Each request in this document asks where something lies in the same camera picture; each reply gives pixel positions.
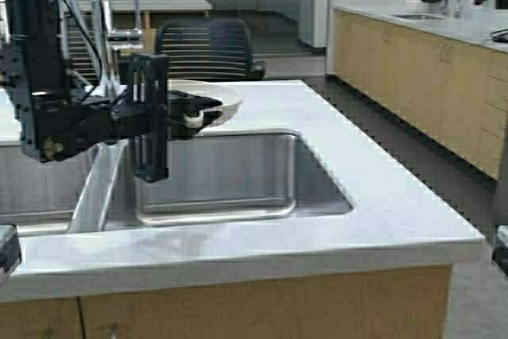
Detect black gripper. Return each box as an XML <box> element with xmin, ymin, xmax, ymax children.
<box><xmin>111</xmin><ymin>52</ymin><xmax>226</xmax><ymax>183</ymax></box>

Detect white ceramic bowl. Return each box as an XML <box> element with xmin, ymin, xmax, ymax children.
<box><xmin>167</xmin><ymin>79</ymin><xmax>242</xmax><ymax>127</ymax></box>

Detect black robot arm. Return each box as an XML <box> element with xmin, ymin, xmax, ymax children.
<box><xmin>1</xmin><ymin>0</ymin><xmax>221</xmax><ymax>183</ymax></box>

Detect black mesh office chair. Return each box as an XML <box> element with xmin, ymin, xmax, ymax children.
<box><xmin>154</xmin><ymin>17</ymin><xmax>267</xmax><ymax>82</ymax></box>

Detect stainless steel double sink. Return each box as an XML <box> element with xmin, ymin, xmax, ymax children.
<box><xmin>1</xmin><ymin>132</ymin><xmax>353</xmax><ymax>236</ymax></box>

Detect chrome kitchen faucet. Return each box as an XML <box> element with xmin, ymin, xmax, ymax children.
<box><xmin>55</xmin><ymin>0</ymin><xmax>144</xmax><ymax>94</ymax></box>

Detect small background faucet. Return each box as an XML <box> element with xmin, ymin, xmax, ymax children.
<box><xmin>441</xmin><ymin>0</ymin><xmax>461</xmax><ymax>18</ymax></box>

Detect wooden island cabinet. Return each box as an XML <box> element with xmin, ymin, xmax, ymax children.
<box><xmin>1</xmin><ymin>265</ymin><xmax>452</xmax><ymax>338</ymax></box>

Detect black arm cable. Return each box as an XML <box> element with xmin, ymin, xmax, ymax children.
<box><xmin>53</xmin><ymin>0</ymin><xmax>128</xmax><ymax>102</ymax></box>

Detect wooden wall counter cabinets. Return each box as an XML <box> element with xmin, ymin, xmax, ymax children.
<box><xmin>333</xmin><ymin>9</ymin><xmax>507</xmax><ymax>179</ymax></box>

